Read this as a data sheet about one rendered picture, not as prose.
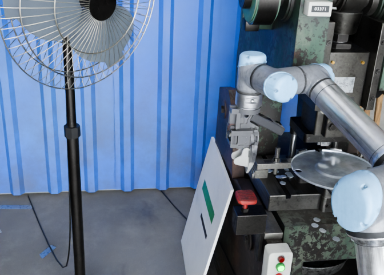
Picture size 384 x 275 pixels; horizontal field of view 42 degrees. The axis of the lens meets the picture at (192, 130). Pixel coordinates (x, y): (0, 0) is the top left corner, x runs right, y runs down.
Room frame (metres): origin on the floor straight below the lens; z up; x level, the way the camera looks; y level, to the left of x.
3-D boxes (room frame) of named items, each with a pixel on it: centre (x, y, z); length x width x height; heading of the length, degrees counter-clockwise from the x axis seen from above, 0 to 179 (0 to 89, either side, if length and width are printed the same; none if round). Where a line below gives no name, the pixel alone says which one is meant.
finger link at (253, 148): (1.32, -0.18, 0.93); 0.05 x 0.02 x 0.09; 9
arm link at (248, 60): (1.33, -0.16, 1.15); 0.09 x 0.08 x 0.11; 30
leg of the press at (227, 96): (1.71, -0.17, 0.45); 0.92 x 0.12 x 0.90; 10
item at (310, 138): (1.62, -0.46, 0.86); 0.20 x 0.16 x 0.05; 100
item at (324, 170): (1.49, -0.48, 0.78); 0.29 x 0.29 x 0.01
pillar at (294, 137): (1.67, -0.37, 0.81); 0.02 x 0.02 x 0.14
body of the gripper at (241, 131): (1.33, -0.15, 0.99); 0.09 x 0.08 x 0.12; 99
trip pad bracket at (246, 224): (1.34, -0.19, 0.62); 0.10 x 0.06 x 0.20; 100
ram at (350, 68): (1.58, -0.47, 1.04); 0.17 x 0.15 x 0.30; 10
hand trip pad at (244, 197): (1.34, -0.18, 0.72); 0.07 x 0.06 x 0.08; 10
